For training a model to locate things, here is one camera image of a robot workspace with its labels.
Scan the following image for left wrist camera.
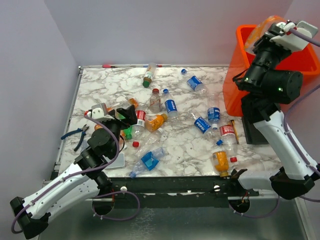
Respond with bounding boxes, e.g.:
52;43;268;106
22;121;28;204
90;103;114;123

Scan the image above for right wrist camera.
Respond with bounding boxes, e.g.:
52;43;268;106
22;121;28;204
269;20;320;53

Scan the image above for crushed blue label water bottle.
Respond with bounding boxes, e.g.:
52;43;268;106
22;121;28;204
129;147;166;179

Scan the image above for orange plastic bin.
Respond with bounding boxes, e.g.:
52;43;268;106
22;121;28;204
222;25;320;122

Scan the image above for red label clear bottle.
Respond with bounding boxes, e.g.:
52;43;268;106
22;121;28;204
132;110;146;139

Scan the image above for blue handled pliers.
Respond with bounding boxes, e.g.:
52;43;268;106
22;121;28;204
60;123;90;152

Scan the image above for black base frame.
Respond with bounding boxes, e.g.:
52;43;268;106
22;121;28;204
92;176;257;212

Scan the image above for blue Pepsi bottle centre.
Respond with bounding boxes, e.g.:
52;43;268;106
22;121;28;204
163;88;179;119

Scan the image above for red cap clear bottle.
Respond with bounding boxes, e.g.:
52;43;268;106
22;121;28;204
149;88;161;113

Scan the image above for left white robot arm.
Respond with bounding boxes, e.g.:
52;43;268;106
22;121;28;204
10;105;138;240

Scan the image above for red label bottle right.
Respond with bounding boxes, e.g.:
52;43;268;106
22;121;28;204
219;124;238;163

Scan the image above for large crushed orange bottle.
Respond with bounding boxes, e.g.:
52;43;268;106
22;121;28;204
244;15;285;55

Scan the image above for orange juice bottle front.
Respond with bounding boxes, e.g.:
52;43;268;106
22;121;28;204
212;151;229;178

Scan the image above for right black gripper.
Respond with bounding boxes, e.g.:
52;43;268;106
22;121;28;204
241;22;294;89

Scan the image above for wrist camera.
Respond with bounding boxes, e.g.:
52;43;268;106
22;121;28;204
269;20;320;53
90;103;114;123

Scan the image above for blue red pen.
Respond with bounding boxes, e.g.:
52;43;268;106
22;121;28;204
142;64;174;68

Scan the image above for clear crushed bottle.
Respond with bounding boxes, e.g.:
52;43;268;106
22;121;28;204
136;128;164;159

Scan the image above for green cap tea bottle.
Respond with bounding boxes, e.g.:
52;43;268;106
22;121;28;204
142;63;156;88

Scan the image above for far blue label bottle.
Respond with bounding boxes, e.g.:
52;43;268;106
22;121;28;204
180;68;208;95

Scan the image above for orange juice bottle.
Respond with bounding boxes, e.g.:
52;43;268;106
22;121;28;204
212;151;229;178
145;113;168;132

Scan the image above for orange juice bottle centre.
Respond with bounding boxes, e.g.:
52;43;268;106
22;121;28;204
145;113;168;132

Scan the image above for red marker pen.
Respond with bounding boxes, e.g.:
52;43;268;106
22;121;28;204
102;64;117;69

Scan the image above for orange label crushed bottle left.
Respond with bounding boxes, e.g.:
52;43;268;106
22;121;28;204
128;98;139;109

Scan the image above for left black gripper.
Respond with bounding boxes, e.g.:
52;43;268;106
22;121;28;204
99;104;137;157

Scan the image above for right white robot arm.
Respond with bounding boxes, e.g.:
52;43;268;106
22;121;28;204
229;20;320;200

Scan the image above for green plastic bottle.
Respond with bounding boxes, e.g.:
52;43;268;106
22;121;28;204
120;126;133;140

